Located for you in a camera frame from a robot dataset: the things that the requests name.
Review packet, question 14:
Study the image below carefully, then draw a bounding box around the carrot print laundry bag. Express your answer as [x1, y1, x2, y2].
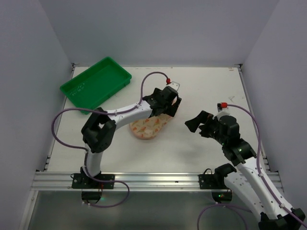
[129, 114, 172, 140]

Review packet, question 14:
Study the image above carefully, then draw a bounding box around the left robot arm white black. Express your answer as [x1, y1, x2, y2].
[81, 82, 181, 177]

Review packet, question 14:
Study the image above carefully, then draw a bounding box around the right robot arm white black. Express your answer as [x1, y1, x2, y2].
[185, 110, 306, 230]

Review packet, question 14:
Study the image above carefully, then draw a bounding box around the green plastic tray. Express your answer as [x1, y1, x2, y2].
[60, 57, 132, 110]

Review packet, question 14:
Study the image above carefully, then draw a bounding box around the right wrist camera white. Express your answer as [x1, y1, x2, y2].
[216, 102, 230, 119]

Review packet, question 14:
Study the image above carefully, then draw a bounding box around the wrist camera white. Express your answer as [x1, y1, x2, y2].
[166, 78, 180, 91]
[216, 102, 230, 119]

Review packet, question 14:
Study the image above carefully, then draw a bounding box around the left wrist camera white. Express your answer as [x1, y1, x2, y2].
[166, 78, 180, 91]

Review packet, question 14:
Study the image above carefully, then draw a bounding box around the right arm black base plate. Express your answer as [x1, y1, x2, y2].
[198, 168, 233, 204]

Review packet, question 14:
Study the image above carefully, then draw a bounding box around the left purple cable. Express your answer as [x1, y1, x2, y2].
[50, 71, 130, 207]

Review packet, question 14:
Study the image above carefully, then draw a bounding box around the purple cable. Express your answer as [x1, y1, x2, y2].
[50, 71, 130, 207]
[197, 103, 305, 230]

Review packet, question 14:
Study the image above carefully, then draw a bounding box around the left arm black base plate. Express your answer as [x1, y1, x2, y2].
[70, 172, 115, 203]

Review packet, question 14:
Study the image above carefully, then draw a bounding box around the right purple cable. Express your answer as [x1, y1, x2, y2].
[197, 103, 305, 230]

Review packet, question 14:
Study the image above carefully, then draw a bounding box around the aluminium mounting rail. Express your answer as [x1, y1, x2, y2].
[30, 170, 284, 192]

